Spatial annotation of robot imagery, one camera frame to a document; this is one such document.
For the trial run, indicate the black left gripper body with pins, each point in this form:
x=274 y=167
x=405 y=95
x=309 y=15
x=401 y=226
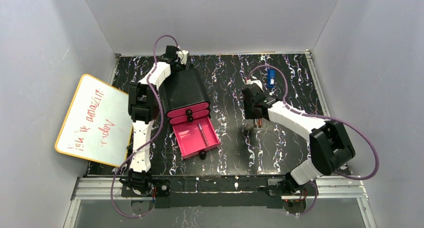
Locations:
x=183 y=64

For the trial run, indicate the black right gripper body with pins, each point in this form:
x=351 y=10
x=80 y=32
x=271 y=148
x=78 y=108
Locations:
x=257 y=112

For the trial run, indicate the red lip gloss tube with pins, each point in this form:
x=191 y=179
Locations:
x=203 y=135

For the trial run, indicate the pink drawer tray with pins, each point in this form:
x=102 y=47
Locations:
x=182 y=111
x=189 y=138

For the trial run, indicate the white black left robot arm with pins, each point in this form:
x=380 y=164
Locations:
x=144 y=107

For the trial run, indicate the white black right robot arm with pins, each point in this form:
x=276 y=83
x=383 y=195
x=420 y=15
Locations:
x=329 y=143

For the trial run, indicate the black makeup drawer box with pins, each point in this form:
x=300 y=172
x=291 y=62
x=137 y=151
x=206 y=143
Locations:
x=182 y=89

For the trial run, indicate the silver capped lipstick tube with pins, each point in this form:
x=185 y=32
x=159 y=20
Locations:
x=258 y=123

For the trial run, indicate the blue small bottle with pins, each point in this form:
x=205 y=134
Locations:
x=271 y=77

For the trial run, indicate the pink middle drawer front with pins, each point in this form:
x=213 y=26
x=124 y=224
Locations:
x=196 y=115

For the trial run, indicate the black lower drawer knob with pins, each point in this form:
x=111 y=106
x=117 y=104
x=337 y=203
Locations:
x=202 y=155

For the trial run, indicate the white board yellow frame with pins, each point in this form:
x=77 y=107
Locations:
x=97 y=126

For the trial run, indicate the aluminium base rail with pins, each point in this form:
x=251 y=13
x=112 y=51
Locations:
x=219 y=191

